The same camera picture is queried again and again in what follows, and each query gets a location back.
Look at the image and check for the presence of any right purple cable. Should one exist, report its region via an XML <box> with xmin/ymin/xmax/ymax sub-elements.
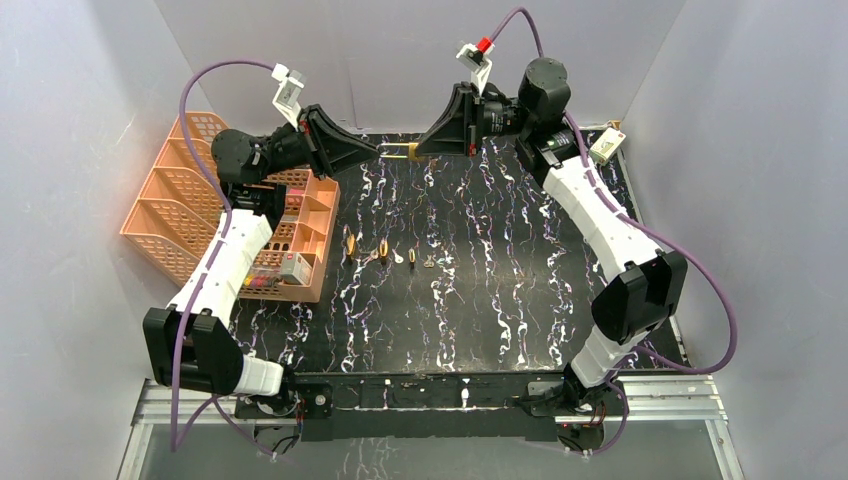
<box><xmin>486</xmin><ymin>6</ymin><xmax>739</xmax><ymax>457</ymax></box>

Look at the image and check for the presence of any orange plastic desk organizer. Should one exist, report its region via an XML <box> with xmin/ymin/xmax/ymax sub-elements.
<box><xmin>120</xmin><ymin>111</ymin><xmax>340</xmax><ymax>303</ymax></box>

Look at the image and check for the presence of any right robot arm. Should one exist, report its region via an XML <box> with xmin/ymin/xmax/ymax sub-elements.
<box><xmin>417</xmin><ymin>57</ymin><xmax>688</xmax><ymax>414</ymax></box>

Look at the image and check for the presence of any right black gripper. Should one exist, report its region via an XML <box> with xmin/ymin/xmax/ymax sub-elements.
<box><xmin>411</xmin><ymin>84</ymin><xmax>532</xmax><ymax>159</ymax></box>

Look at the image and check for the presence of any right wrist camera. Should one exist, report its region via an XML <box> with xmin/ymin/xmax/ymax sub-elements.
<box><xmin>455</xmin><ymin>36</ymin><xmax>493</xmax><ymax>94</ymax></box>

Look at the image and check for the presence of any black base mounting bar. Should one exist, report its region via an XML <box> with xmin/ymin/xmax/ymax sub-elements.
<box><xmin>235</xmin><ymin>370</ymin><xmax>631</xmax><ymax>444</ymax></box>

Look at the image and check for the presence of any aluminium frame rail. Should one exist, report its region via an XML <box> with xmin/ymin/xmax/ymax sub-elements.
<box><xmin>119</xmin><ymin>375</ymin><xmax>743</xmax><ymax>479</ymax></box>

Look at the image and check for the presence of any medium brass padlock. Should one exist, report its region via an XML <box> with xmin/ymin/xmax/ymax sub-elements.
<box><xmin>377</xmin><ymin>238</ymin><xmax>390</xmax><ymax>265</ymax></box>

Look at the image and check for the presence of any coloured marker set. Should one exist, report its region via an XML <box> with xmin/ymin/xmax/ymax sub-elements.
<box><xmin>243</xmin><ymin>271</ymin><xmax>280</xmax><ymax>288</ymax></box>

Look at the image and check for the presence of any large brass padlock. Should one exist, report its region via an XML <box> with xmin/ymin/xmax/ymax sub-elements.
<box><xmin>343</xmin><ymin>225</ymin><xmax>358</xmax><ymax>264</ymax></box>

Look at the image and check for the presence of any white staple box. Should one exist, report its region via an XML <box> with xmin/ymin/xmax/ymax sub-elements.
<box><xmin>279</xmin><ymin>252</ymin><xmax>313</xmax><ymax>286</ymax></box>

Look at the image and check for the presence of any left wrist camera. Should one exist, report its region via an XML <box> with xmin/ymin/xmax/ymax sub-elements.
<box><xmin>271</xmin><ymin>63</ymin><xmax>305</xmax><ymax>130</ymax></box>

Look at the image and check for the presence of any small white green box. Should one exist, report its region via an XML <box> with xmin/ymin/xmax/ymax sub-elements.
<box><xmin>589</xmin><ymin>127</ymin><xmax>626</xmax><ymax>165</ymax></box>

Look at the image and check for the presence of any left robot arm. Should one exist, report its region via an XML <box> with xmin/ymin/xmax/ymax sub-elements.
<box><xmin>142</xmin><ymin>104</ymin><xmax>379</xmax><ymax>416</ymax></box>

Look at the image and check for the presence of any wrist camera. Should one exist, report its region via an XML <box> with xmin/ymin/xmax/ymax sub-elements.
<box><xmin>271</xmin><ymin>63</ymin><xmax>305</xmax><ymax>130</ymax></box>
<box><xmin>455</xmin><ymin>36</ymin><xmax>493</xmax><ymax>94</ymax></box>

